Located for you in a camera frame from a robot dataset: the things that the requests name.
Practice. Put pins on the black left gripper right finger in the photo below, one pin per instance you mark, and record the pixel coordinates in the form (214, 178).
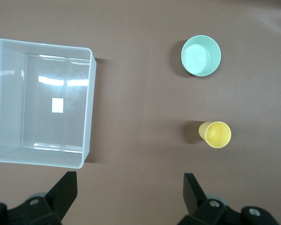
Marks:
(201, 211)

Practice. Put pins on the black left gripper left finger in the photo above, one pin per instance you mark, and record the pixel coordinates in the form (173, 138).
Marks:
(49, 208)

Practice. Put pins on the yellow plastic cup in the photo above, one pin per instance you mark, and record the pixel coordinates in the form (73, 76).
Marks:
(217, 134)

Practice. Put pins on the mint green bowl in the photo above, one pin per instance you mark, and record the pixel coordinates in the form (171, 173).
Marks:
(199, 56)

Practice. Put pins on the white label sticker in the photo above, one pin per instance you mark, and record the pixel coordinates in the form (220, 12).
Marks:
(57, 105)

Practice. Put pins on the clear plastic bin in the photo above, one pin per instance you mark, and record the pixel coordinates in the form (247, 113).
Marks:
(9, 93)

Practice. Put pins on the brown table cover mat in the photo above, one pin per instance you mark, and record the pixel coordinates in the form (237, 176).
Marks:
(140, 23)

